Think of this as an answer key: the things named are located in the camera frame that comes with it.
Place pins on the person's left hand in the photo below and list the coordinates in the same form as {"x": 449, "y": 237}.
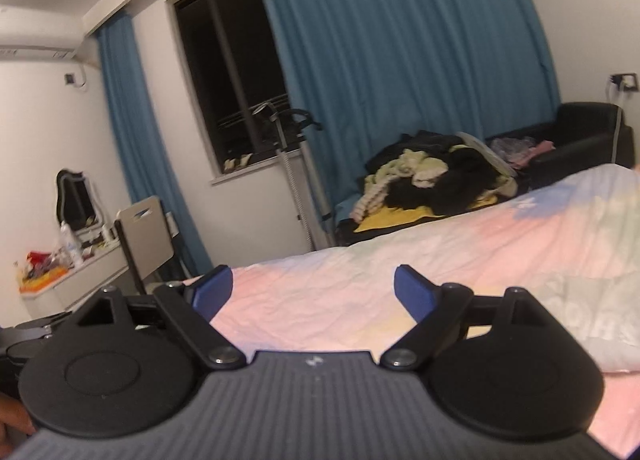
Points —
{"x": 12, "y": 415}

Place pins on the pink cloth on sofa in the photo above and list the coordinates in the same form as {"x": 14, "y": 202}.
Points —
{"x": 520, "y": 149}

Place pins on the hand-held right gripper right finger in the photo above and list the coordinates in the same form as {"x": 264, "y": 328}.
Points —
{"x": 412, "y": 292}

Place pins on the narrow blue curtain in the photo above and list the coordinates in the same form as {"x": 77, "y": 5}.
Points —
{"x": 135, "y": 139}

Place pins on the pastel pink blanket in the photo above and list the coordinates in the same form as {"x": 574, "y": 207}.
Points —
{"x": 400, "y": 245}

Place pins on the colourful clutter on desk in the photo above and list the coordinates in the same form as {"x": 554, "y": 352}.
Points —
{"x": 45, "y": 272}

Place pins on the desk mirror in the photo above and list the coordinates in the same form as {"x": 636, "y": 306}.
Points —
{"x": 77, "y": 200}

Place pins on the pile of dark clothes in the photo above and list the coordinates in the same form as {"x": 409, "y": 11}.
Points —
{"x": 460, "y": 185}

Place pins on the small wall socket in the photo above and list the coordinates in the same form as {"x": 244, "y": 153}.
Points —
{"x": 74, "y": 78}

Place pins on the wide blue curtain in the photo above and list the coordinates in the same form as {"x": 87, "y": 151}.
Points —
{"x": 400, "y": 39}

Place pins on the white spray bottle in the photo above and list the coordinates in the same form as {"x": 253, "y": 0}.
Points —
{"x": 70, "y": 247}

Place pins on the pale yellow rags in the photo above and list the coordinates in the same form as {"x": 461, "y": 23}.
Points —
{"x": 237, "y": 162}

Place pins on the garment steamer stand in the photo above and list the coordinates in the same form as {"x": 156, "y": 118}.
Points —
{"x": 300, "y": 190}

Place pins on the dark window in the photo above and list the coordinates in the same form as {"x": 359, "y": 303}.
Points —
{"x": 225, "y": 64}

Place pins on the white chair with black frame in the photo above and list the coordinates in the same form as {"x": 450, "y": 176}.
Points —
{"x": 145, "y": 235}

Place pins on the small white bottle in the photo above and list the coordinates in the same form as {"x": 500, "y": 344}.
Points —
{"x": 106, "y": 234}

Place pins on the wall socket with charger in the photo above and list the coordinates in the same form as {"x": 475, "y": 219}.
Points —
{"x": 625, "y": 82}

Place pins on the metal drying rack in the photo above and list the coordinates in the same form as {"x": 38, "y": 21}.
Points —
{"x": 250, "y": 114}

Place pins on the yellow garment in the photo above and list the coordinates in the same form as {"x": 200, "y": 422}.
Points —
{"x": 395, "y": 219}

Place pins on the black sofa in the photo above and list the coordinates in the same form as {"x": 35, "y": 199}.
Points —
{"x": 585, "y": 134}

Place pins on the cream knit garment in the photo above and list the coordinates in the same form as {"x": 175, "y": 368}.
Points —
{"x": 395, "y": 172}

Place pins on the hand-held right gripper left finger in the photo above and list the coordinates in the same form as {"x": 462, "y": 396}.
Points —
{"x": 215, "y": 290}

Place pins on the white air conditioner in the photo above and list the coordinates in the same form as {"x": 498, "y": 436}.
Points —
{"x": 35, "y": 34}

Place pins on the white desk with drawers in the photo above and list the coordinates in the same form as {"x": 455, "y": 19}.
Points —
{"x": 85, "y": 280}

